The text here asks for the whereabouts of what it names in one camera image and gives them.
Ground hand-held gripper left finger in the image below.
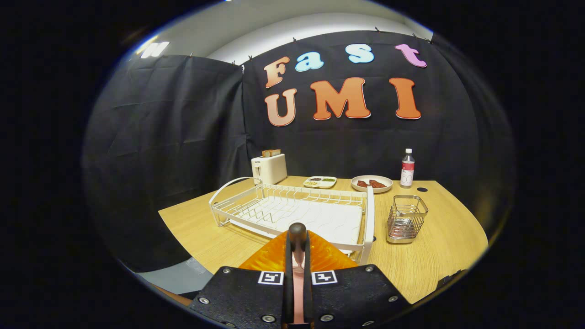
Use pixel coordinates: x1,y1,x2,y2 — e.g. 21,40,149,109
190,231,295,329

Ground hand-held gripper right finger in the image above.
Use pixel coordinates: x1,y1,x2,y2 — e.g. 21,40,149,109
304,231,412,329

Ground dark-handled metal spoon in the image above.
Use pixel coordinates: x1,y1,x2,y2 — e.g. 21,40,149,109
288,223,308,270

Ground white wire dish rack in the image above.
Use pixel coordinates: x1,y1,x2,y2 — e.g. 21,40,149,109
209,177,376,265

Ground metal wire basket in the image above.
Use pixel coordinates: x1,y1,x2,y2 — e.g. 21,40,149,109
387,195,429,244

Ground white plate with meat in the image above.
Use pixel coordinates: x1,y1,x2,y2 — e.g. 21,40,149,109
351,175,394,194

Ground white divided dish with beans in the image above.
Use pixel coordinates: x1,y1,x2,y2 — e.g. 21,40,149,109
303,176,337,189

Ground black table edge clamp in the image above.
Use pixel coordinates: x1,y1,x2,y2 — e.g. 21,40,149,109
436,270,467,289

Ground white toaster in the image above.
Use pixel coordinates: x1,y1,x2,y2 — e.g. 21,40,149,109
251,154,288,186

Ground clear bottle with red label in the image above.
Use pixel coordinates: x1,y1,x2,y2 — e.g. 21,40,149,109
400,148,415,188

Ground black backdrop cloth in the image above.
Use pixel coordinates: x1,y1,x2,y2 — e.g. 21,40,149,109
82,30,517,275

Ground ceiling light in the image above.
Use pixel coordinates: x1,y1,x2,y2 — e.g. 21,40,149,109
139,40,170,59

